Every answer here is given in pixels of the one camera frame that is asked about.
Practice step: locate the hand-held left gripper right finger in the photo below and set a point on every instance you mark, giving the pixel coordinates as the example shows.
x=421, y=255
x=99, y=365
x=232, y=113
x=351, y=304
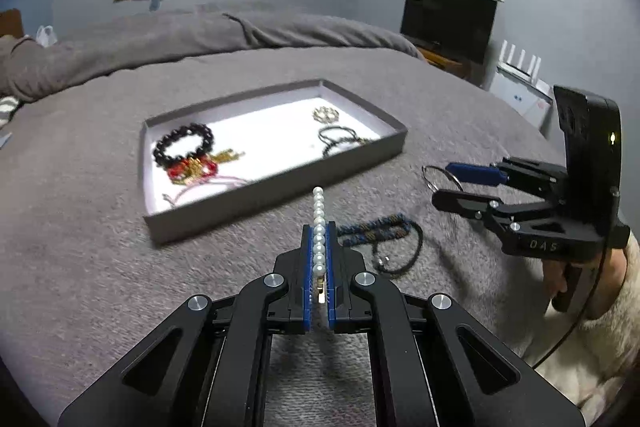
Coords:
x=331, y=257

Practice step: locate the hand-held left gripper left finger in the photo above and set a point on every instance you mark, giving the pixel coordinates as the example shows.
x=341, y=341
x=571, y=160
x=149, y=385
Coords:
x=307, y=257

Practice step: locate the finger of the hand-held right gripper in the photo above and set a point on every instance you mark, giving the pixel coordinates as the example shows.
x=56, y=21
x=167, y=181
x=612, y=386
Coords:
x=460, y=202
x=470, y=172

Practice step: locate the grey cardboard box tray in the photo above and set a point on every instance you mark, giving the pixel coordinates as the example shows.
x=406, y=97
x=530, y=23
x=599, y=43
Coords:
x=280, y=122

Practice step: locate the cream sleeved right forearm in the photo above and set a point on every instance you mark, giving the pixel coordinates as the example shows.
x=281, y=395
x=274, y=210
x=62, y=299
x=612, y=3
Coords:
x=600, y=357

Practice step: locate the person's right hand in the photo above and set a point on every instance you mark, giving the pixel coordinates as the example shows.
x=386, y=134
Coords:
x=550, y=282

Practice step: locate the wooden television stand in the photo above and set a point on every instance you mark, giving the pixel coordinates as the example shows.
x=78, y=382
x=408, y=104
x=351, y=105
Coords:
x=447, y=62

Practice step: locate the white router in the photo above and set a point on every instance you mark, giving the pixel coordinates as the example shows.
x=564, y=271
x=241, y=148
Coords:
x=517, y=69

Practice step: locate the black television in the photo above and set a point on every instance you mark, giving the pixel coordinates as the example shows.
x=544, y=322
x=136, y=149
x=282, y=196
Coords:
x=445, y=22

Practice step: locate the grey duvet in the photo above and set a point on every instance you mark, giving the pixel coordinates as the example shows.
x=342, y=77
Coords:
x=200, y=37

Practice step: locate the light blue blanket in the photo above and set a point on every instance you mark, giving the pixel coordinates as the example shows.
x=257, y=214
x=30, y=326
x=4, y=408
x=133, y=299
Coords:
x=4, y=141

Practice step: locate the striped pillow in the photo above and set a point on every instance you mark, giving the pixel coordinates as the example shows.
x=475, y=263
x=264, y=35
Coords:
x=7, y=109

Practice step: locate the white plastic bag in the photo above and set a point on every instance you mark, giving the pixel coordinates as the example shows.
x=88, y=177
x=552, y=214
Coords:
x=46, y=37

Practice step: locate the wooden headboard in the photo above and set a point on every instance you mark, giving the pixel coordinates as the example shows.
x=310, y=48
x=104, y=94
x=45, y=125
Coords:
x=10, y=23

